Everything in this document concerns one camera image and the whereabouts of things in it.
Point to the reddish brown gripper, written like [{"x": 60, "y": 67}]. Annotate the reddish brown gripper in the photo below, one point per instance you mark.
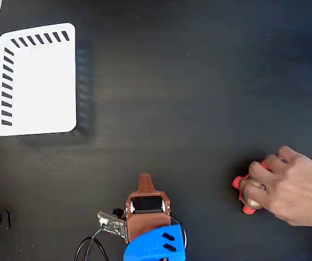
[{"x": 148, "y": 221}]

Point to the gold shell red turtle toy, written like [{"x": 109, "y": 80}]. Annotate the gold shell red turtle toy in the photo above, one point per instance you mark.
[{"x": 237, "y": 181}]

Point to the white slotted tray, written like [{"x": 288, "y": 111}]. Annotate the white slotted tray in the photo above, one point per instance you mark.
[{"x": 44, "y": 81}]

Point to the person's bare hand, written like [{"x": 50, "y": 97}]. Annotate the person's bare hand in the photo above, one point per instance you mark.
[{"x": 294, "y": 190}]

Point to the bare circuit board camera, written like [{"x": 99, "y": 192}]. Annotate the bare circuit board camera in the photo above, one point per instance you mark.
[{"x": 112, "y": 224}]

